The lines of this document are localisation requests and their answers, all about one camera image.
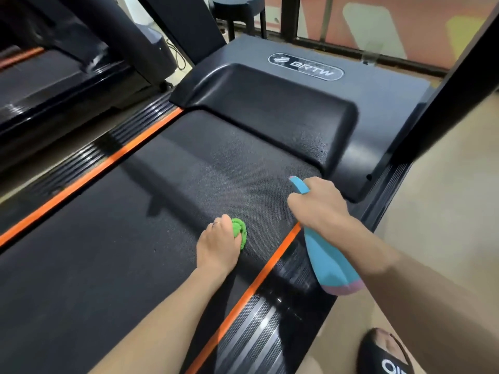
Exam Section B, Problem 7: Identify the person's right forearm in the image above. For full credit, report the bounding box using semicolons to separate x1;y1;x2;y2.
331;218;499;374

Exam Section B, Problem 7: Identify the black treadmill with orange stripes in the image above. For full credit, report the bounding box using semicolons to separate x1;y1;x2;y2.
0;0;499;374

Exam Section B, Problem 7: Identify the green microfibre cloth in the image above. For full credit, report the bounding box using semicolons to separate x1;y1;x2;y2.
231;218;248;251

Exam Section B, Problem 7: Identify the black round stool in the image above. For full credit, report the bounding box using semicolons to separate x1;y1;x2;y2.
208;0;268;42

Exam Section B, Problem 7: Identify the neighbouring black treadmill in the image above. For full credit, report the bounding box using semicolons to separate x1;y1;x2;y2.
0;0;178;168

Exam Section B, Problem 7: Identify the person's right hand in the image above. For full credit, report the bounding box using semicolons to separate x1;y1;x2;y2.
287;177;353;240

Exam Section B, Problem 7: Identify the person's left forearm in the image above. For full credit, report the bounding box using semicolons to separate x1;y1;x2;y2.
89;265;234;374

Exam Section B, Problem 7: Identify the black power cable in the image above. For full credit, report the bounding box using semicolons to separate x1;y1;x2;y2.
166;38;188;71

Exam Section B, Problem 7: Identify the person's foot in black slipper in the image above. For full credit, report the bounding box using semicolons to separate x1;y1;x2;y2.
356;328;415;374

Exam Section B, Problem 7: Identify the blue spray bottle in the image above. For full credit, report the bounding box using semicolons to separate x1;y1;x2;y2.
289;176;366;296

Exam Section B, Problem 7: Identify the person's left hand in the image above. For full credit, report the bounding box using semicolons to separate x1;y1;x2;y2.
196;214;243;277

